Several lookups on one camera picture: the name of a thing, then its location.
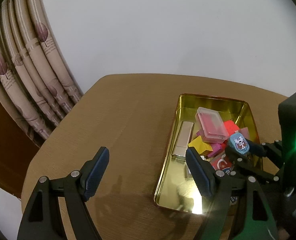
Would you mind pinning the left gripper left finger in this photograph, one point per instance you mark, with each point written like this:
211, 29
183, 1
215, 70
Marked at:
42, 217

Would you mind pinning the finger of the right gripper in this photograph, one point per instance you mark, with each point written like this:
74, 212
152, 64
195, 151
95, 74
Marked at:
244, 165
272, 151

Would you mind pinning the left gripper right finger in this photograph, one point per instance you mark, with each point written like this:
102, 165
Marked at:
254, 220

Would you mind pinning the blue red clear card box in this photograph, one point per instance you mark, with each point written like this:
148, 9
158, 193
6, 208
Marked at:
222, 162

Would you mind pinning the blue bear keychain tin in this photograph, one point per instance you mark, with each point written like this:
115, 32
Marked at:
239, 143

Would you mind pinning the magenta rectangular block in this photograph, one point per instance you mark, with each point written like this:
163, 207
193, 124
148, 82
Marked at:
219, 148

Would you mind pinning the red rectangular block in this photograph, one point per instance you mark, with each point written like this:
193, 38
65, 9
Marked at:
231, 127

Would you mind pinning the yellow wooden cube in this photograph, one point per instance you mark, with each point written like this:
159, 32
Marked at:
201, 147

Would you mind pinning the clear box with red cloth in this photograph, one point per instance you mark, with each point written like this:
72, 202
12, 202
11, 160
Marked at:
211, 126

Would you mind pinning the champagne gold metal bar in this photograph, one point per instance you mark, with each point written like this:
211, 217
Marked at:
182, 140

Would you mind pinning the red toffee tin box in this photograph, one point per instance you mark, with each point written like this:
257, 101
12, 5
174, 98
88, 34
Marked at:
175, 190

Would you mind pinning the beige patterned curtain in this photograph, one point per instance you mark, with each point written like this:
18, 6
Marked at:
36, 88

